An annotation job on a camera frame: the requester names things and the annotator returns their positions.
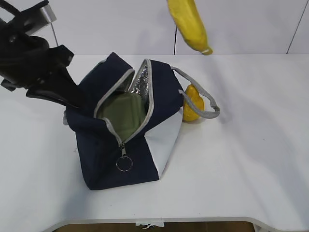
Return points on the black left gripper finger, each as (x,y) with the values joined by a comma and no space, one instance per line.
(57,94)
(61,77)

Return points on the navy blue lunch bag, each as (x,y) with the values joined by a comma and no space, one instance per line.
(107,161)

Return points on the green lidded food container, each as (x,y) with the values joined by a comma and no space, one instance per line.
(126,112)

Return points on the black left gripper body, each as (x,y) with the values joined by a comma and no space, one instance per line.
(26,60)

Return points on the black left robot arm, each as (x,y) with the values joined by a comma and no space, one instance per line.
(26,23)

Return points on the yellow banana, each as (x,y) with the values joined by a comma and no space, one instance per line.
(188,22)

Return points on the yellow pear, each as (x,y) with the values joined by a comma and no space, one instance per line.
(192,101)

